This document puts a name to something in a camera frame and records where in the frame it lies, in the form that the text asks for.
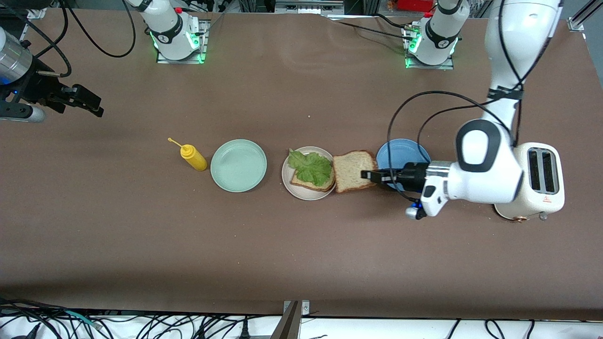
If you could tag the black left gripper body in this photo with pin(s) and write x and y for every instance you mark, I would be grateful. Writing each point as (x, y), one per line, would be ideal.
(412, 176)

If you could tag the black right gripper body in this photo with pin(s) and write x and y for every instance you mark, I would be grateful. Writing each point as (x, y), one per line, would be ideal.
(41, 90)

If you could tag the brown toast bread slice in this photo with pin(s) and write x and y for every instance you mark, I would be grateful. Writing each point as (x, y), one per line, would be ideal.
(351, 167)
(301, 181)

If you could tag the green lettuce leaf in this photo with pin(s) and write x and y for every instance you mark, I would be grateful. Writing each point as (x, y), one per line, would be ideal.
(312, 167)

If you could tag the yellow squeeze mustard bottle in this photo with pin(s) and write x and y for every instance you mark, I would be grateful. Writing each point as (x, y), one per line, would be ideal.
(194, 157)

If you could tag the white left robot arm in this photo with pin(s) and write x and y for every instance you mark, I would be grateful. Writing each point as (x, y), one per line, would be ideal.
(485, 179)

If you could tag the blue round plate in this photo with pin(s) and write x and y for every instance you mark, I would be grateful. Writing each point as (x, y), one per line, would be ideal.
(400, 153)

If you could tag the beige round plate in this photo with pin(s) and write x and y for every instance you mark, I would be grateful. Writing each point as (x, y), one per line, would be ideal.
(294, 190)

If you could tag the mint green round plate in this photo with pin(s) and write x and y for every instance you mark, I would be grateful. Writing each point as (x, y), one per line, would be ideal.
(238, 165)

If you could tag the cream white two-slot toaster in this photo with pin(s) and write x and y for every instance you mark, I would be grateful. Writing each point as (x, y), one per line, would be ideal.
(541, 188)

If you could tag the red box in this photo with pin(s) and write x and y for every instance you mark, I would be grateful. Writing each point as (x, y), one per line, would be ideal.
(414, 4)

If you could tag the grey power strip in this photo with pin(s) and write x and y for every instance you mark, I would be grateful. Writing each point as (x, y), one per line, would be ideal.
(308, 5)

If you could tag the black power plug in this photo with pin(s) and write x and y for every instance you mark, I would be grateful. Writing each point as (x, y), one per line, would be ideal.
(244, 329)

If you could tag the aluminium table edge bracket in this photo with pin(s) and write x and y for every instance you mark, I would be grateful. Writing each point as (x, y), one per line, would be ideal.
(289, 325)

